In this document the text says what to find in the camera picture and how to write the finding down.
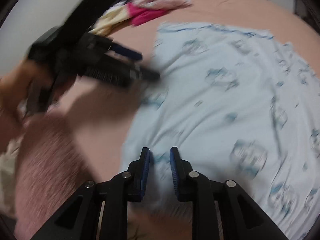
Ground magenta garment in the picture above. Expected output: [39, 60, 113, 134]
[127, 3, 169, 27]

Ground pink bed sheet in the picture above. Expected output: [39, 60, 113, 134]
[47, 0, 320, 240]

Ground light blue printed pajama pants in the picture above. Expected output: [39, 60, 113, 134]
[121, 23, 319, 239]

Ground fuzzy pink sleeve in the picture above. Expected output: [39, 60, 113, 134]
[15, 113, 93, 239]

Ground person left hand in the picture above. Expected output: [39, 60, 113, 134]
[1, 60, 52, 152]

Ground cream yellow garment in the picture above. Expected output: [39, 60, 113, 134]
[89, 4, 130, 36]

